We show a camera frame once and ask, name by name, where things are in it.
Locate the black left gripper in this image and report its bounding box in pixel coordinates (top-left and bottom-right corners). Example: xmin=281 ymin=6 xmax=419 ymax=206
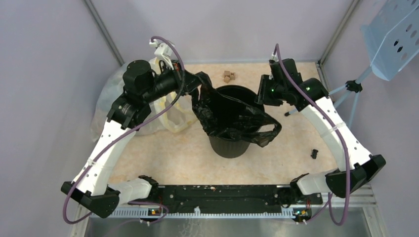
xmin=142 ymin=59 xmax=206 ymax=103

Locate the black plastic trash bag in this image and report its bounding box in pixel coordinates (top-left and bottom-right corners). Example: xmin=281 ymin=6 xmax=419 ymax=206
xmin=184 ymin=72 xmax=282 ymax=147

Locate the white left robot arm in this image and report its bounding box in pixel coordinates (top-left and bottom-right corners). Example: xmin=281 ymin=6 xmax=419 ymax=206
xmin=61 ymin=36 xmax=210 ymax=218

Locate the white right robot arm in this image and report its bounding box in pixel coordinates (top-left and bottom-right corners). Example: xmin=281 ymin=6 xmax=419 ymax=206
xmin=256 ymin=55 xmax=386 ymax=203

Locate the black plastic trash bin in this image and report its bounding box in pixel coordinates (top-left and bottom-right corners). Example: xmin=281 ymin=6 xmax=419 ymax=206
xmin=209 ymin=85 xmax=265 ymax=158

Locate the translucent yellow plastic bag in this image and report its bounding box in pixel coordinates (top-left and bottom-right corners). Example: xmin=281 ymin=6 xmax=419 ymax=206
xmin=90 ymin=58 xmax=197 ymax=141

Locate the small wooden block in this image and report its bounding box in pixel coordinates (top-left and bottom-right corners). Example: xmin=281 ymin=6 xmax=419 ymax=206
xmin=223 ymin=71 xmax=236 ymax=83

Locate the light blue tripod stand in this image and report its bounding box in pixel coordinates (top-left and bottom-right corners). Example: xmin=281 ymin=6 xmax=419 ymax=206
xmin=284 ymin=67 xmax=374 ymax=130

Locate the small black plastic piece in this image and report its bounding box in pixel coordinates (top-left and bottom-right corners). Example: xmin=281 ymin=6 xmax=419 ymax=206
xmin=310 ymin=149 xmax=319 ymax=159

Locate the perforated light blue panel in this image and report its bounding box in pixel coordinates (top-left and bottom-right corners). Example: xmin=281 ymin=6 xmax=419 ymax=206
xmin=361 ymin=0 xmax=419 ymax=81

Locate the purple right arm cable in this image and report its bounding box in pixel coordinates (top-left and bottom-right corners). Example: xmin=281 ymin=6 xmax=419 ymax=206
xmin=273 ymin=43 xmax=351 ymax=227

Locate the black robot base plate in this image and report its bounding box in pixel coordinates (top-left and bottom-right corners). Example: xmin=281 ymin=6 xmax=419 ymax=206
xmin=144 ymin=185 xmax=323 ymax=214

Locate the white slotted cable duct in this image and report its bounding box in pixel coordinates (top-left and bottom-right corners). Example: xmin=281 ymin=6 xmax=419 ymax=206
xmin=109 ymin=207 xmax=308 ymax=219

